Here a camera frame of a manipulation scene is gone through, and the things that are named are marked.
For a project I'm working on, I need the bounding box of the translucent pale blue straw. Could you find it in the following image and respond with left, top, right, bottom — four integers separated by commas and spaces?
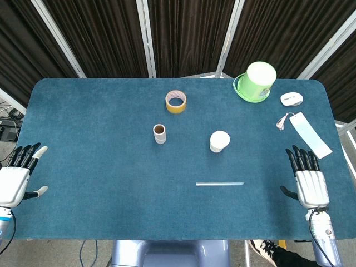
196, 181, 245, 187

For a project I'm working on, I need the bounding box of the white black sneaker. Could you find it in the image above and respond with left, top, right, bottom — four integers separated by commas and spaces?
248, 239, 282, 265

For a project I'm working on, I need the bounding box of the black trouser leg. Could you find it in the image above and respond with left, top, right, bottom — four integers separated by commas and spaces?
271, 246, 318, 267

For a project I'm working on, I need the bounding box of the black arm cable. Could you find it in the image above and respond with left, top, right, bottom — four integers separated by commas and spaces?
308, 209, 336, 267
0, 210, 17, 253

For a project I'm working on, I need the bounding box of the yellow packing tape roll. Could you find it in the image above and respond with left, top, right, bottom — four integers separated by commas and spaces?
165, 90, 187, 115

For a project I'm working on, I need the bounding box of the lilac robot torso base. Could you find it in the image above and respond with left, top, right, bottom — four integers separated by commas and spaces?
110, 239, 231, 267

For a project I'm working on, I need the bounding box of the grey cardboard tube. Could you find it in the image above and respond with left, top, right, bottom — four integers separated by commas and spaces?
152, 123, 167, 145

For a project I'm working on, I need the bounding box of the blue table cloth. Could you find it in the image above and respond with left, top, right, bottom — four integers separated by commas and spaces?
12, 77, 352, 241

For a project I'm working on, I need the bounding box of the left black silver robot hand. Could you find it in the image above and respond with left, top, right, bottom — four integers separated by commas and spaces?
0, 142, 48, 209

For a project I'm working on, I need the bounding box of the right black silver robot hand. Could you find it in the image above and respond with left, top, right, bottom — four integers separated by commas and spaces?
280, 145, 330, 209

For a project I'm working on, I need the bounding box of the upturned green plastic bucket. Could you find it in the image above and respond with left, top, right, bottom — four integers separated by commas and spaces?
233, 61, 278, 103

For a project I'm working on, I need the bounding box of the dark curtain screen panel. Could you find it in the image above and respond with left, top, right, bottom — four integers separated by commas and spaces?
299, 19, 356, 123
219, 0, 356, 80
0, 0, 84, 112
147, 0, 237, 78
41, 0, 153, 78

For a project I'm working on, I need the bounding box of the white paper cup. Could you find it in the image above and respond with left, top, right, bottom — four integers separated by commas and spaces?
209, 130, 231, 154

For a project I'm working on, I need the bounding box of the white computer mouse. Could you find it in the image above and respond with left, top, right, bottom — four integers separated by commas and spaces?
280, 92, 304, 107

